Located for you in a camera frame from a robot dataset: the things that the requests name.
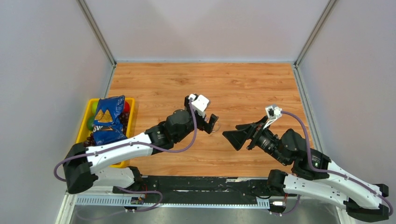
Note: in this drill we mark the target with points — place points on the silver wire keyring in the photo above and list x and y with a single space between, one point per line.
216 127

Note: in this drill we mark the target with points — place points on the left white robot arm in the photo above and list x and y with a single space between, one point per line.
87 167

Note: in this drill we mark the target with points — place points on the blue chips bag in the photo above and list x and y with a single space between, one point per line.
107 125

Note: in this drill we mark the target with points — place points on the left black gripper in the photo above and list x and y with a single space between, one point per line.
204 125

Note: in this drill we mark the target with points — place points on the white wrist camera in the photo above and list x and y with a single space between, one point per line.
273 113
199 104

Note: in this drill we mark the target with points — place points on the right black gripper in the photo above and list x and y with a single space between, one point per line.
236 138

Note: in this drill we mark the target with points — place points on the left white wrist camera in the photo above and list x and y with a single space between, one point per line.
199 104

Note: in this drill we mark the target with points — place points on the yellow plastic tray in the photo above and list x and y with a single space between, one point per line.
84 132

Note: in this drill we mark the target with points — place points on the purple grape bunch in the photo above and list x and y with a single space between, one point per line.
89 141

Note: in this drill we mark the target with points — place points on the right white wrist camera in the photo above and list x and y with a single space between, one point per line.
273 113

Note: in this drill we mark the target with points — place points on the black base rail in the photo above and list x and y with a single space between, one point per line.
204 190

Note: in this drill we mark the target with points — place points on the green apple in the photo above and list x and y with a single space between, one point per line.
90 123

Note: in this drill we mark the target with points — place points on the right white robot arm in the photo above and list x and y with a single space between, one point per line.
314 175

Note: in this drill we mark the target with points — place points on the lime green fruit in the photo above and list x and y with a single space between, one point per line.
94 105

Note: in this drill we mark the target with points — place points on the red apple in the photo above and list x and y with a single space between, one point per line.
126 107

